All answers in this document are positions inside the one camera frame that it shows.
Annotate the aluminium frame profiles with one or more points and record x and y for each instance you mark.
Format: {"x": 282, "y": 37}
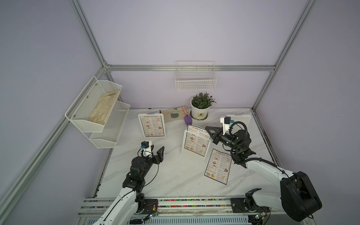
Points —
{"x": 22, "y": 183}

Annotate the dim sum menu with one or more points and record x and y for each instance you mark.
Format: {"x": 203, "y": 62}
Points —
{"x": 218, "y": 167}
{"x": 152, "y": 125}
{"x": 197, "y": 140}

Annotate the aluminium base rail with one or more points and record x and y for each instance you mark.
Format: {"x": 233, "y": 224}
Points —
{"x": 216, "y": 210}

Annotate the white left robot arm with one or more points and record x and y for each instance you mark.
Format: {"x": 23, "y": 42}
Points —
{"x": 130, "y": 199}

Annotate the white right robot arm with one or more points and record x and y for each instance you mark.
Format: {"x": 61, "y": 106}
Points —
{"x": 295, "y": 194}

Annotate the beige cloth in shelf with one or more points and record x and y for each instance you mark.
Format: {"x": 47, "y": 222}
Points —
{"x": 103, "y": 108}

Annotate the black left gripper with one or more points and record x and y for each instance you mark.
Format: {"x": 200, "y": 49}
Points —
{"x": 157, "y": 161}

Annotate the potted green plant white pot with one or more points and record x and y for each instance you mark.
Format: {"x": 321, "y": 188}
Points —
{"x": 200, "y": 105}

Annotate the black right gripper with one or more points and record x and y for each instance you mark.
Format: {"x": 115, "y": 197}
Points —
{"x": 217, "y": 129}

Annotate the beige oven mitt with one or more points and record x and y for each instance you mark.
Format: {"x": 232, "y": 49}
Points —
{"x": 173, "y": 114}

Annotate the white wire wall basket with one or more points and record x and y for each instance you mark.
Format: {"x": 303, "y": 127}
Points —
{"x": 195, "y": 76}

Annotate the white two-tier mesh shelf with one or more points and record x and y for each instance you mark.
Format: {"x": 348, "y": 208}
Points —
{"x": 101, "y": 136}

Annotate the purple silicone spatula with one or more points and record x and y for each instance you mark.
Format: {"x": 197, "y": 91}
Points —
{"x": 187, "y": 118}

